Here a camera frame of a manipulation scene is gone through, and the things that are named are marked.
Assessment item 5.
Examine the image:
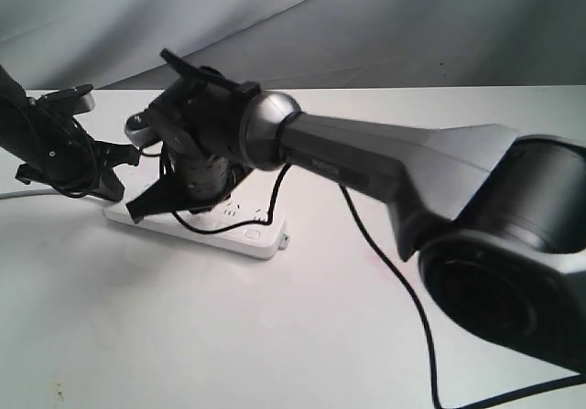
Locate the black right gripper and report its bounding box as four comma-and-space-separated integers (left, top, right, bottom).
125, 147, 250, 223

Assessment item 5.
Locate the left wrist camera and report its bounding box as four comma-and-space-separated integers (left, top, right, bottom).
37, 84, 95, 115

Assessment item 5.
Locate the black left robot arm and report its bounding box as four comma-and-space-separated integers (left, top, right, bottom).
1, 70, 140, 202

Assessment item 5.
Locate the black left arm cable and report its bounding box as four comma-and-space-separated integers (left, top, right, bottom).
49, 120, 100, 199

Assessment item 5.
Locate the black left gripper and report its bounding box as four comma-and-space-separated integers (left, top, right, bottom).
15, 106, 140, 202

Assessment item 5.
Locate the grey backdrop cloth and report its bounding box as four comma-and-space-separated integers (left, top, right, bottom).
1, 0, 585, 89

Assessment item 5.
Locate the white five-socket power strip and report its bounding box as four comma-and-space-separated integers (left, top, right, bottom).
103, 174, 289, 260

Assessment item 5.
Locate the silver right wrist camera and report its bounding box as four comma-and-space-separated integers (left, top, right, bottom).
124, 112, 160, 148

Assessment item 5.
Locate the gray cable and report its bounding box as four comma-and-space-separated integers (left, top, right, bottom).
0, 188, 55, 201

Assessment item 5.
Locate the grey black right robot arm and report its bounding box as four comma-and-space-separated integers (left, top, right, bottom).
125, 50, 585, 373

